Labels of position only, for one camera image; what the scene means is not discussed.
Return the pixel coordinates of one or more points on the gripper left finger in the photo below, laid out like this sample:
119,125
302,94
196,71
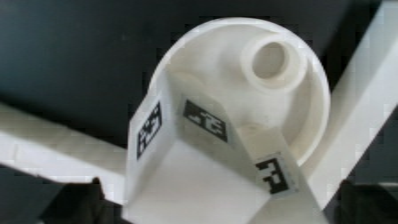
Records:
41,202

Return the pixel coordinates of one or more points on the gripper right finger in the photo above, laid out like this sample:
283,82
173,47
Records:
363,205

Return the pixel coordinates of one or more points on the white round stool seat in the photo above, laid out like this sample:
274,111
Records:
245,60

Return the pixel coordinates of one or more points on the white stool leg with tag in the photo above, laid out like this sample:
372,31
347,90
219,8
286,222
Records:
292,207

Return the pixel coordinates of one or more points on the white U-shaped obstacle wall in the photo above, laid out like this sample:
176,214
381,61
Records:
61,156

